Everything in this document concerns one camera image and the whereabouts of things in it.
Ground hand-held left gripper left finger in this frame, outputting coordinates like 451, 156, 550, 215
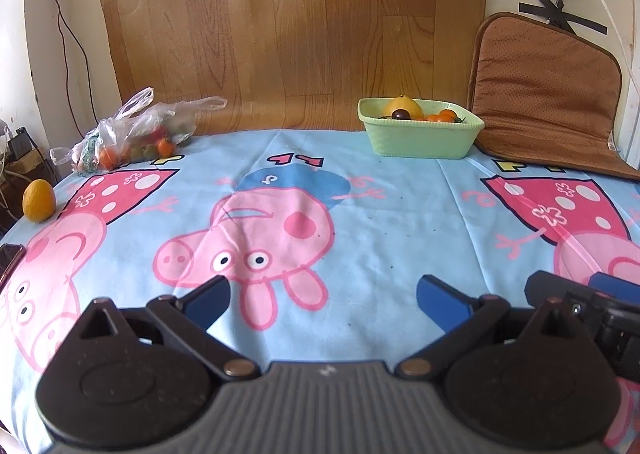
75, 275, 261, 380

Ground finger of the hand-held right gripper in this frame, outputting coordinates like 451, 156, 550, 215
587, 273, 640, 307
525, 270, 601, 311

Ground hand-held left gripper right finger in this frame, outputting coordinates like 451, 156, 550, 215
395, 275, 596, 380

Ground light green bowl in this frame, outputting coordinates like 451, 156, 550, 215
357, 96, 486, 159

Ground yellow citrus fruit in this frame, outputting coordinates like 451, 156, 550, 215
384, 94, 425, 121

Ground cartoon pig printed blanket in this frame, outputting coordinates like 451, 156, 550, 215
0, 129, 640, 454

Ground clear plastic bag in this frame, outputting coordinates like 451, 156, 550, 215
50, 87, 228, 177

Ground brown seat cushion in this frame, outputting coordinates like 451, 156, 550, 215
466, 12, 640, 182

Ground oval orange citrus fruit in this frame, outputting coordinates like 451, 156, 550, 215
22, 179, 56, 223

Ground dark flat phone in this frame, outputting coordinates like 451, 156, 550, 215
0, 244, 26, 285

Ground black power adapter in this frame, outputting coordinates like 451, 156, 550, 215
10, 128, 34, 161

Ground wood pattern vinyl sheet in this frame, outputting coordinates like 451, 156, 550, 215
97, 0, 488, 135

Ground white power cable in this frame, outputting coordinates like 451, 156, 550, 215
570, 0, 640, 84

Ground thin black cable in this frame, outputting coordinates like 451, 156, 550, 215
44, 0, 98, 139

